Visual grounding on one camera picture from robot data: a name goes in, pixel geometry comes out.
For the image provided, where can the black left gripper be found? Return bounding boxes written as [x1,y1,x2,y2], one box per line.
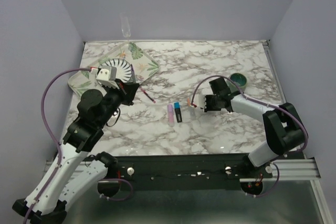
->
[98,78,141,127]

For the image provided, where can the pink thin pen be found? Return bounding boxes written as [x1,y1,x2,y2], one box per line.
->
[141,88,156,103]

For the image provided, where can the orange clear marker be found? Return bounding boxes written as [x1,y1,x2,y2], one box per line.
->
[188,105,196,120]

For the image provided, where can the blue black highlighter pen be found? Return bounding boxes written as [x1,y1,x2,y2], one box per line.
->
[174,108,182,123]

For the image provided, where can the blue pen cap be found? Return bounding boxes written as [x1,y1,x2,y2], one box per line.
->
[174,102,180,110]

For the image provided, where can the purple pen cap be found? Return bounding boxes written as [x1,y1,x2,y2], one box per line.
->
[167,104,174,113]

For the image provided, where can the pink highlighter pen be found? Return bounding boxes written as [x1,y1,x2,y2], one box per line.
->
[167,111,174,126]

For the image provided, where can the grey pen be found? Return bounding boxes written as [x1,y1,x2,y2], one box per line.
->
[131,65,137,83]

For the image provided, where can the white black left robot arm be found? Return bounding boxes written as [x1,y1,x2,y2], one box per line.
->
[12,81,139,223]

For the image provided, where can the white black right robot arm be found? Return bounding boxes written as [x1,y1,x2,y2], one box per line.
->
[193,76,308,178]

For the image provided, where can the blue striped white plate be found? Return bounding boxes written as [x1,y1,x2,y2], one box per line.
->
[98,58,132,83]

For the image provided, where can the floral rectangular tray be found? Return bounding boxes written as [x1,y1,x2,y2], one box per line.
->
[81,41,160,84]

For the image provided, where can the green ceramic cup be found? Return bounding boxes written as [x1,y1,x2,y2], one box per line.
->
[227,73,247,92]

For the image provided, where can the clear champagne glass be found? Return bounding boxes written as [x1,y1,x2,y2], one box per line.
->
[120,13,131,40]

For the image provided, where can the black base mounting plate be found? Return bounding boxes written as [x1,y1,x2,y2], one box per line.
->
[86,153,274,192]

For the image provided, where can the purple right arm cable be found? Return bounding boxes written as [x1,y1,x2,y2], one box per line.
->
[190,75,309,198]

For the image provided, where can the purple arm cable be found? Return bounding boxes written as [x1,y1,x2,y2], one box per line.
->
[190,75,309,198]
[22,68,133,223]

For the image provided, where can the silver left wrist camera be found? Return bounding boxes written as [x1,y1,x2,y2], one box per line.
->
[90,67,119,89]

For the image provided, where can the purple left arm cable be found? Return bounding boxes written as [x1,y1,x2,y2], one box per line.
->
[22,68,133,223]

